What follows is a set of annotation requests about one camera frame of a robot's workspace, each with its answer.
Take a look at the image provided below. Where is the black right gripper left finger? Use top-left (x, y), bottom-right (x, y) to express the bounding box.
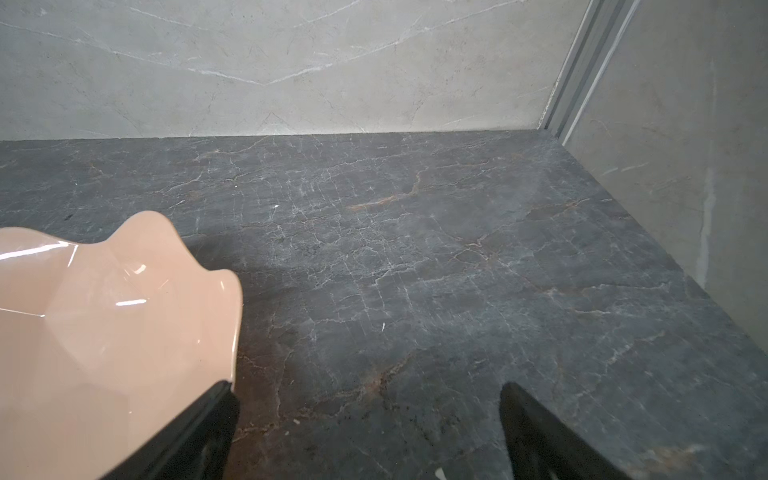
top-left (104, 381), bottom-right (240, 479)

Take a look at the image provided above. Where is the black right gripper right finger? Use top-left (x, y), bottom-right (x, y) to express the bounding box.
top-left (499, 382), bottom-right (630, 480)

